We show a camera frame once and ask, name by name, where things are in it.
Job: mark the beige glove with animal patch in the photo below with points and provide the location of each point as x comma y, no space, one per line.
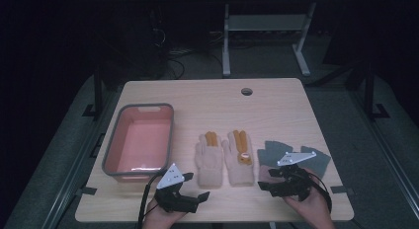
235,171

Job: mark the beige orange knit glove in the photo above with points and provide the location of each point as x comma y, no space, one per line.
209,163

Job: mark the person's left hand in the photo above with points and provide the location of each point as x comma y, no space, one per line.
161,219

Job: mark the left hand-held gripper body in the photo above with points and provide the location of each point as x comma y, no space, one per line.
173,196

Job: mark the black table edge bracket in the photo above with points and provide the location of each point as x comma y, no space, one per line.
342,190
87,190

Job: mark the pink basket with grey rim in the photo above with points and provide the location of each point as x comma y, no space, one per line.
141,146

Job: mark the black metal stand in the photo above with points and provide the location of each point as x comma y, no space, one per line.
97,94
370,91

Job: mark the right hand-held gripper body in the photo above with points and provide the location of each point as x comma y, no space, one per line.
294,183

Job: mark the grey metal table frame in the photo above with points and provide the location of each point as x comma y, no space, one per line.
263,23

